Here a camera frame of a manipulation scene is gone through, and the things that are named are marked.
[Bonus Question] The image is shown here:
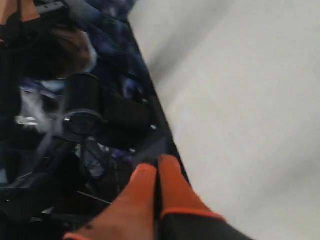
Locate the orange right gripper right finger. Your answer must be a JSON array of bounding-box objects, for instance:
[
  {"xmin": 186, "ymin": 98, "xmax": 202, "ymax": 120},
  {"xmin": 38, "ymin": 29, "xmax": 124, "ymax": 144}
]
[{"xmin": 158, "ymin": 155, "xmax": 250, "ymax": 240}]

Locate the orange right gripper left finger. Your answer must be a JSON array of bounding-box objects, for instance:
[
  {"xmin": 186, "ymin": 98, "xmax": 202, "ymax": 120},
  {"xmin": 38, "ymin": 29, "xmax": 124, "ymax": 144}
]
[{"xmin": 64, "ymin": 163, "xmax": 157, "ymax": 240}]

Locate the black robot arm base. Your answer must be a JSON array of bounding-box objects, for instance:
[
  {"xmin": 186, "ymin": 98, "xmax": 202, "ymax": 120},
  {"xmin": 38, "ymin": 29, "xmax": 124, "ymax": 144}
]
[{"xmin": 0, "ymin": 0, "xmax": 189, "ymax": 240}]

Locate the cream tablecloth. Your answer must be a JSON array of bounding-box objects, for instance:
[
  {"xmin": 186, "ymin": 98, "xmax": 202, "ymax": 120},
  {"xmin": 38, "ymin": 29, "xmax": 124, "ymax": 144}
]
[{"xmin": 129, "ymin": 0, "xmax": 320, "ymax": 240}]

